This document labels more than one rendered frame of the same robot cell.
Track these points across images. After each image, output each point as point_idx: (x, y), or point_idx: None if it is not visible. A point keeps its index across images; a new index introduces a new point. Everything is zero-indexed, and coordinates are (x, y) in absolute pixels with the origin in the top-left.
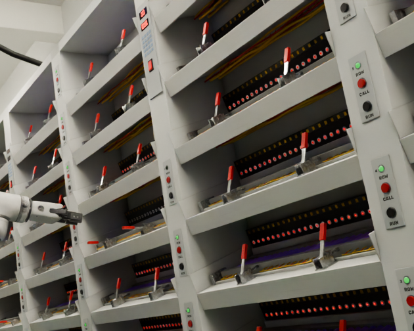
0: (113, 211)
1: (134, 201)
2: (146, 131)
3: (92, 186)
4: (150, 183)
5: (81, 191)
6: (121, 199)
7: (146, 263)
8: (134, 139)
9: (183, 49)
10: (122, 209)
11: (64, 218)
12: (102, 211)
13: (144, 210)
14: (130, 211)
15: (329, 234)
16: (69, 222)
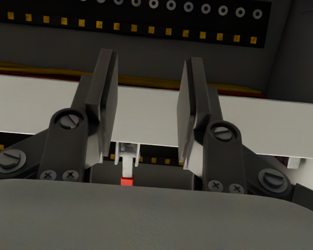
0: (294, 68)
1: (234, 64)
2: (113, 178)
3: (288, 170)
4: (19, 67)
5: (310, 188)
6: (273, 88)
7: None
8: (167, 182)
9: None
10: (281, 62)
11: (43, 154)
12: (309, 87)
13: (144, 16)
14: (221, 38)
15: None
16: (187, 100)
